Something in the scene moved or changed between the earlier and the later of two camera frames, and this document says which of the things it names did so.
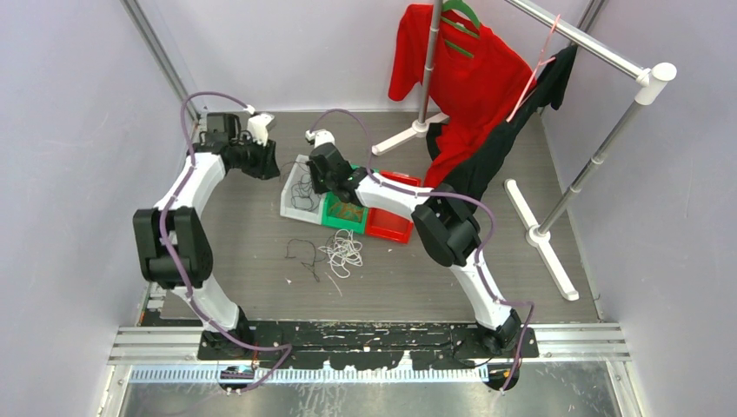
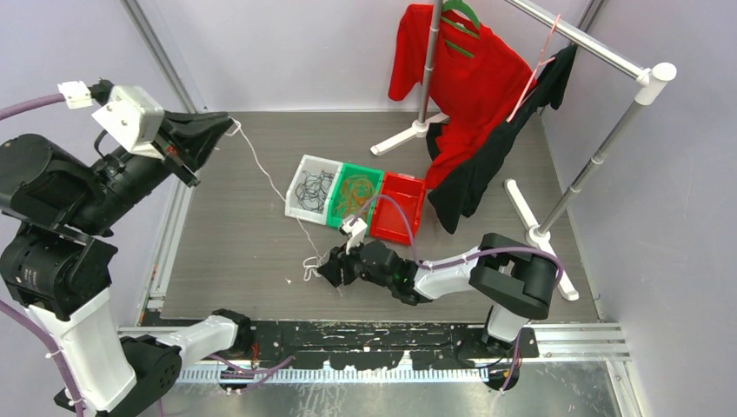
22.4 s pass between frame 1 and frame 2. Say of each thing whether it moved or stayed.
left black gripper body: moved
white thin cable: moved
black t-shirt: stayed
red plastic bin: stayed
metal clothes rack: stayed
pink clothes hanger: stayed
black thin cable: stayed
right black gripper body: moved
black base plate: stayed
